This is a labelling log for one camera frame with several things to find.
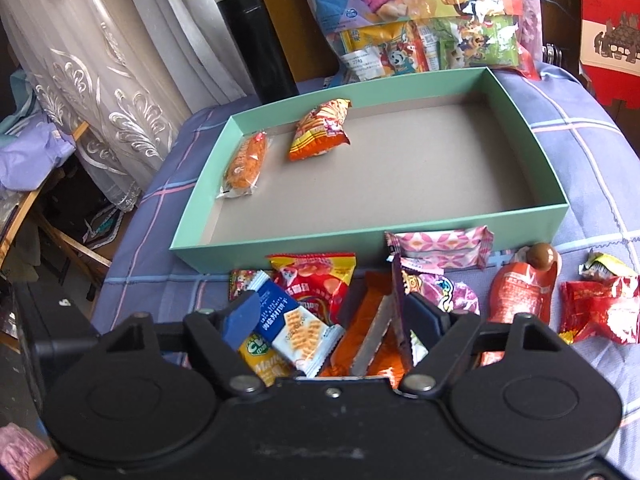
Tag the small red cartoon packet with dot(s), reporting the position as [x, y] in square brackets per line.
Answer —
[239, 281]

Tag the pink patterned biscuit packet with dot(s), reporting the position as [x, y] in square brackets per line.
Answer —
[438, 251]

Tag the yellow green small wrapper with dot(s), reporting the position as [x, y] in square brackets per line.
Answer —
[601, 267]

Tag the red yellow chip bag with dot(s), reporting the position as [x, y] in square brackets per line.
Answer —
[319, 282]

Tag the purple cloth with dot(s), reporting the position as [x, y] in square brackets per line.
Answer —
[30, 158]

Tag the white embroidered curtain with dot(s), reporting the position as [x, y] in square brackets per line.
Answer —
[133, 70]

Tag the orange wafer packet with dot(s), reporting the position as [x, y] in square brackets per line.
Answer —
[369, 346]

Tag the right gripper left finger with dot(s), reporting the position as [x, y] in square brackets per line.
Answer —
[213, 341]

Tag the blue white cracker packet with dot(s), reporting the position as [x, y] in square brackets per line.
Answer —
[291, 329]

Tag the red pouch with brown cap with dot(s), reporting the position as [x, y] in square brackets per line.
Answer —
[525, 284]

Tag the red crinkled candy packet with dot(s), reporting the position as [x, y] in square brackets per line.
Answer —
[608, 309]

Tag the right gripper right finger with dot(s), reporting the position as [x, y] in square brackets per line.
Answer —
[448, 338]

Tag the large cartoon puppy snack bag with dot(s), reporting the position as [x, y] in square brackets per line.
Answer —
[375, 39]

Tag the mint green cardboard tray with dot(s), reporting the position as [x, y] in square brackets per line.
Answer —
[427, 152]

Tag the yellow green candy packet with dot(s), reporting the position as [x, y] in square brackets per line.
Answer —
[264, 361]

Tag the blue plaid cloth cover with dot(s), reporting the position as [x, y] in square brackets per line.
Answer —
[597, 167]

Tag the orange noodle snack bag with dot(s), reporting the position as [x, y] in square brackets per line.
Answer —
[321, 130]

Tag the red paper gift bag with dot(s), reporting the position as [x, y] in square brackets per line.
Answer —
[609, 49]

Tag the black cylinder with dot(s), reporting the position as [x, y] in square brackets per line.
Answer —
[253, 33]

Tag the purple cartoon snack bag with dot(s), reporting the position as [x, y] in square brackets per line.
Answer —
[439, 290]

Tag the wooden chair frame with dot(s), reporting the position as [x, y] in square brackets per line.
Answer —
[57, 213]

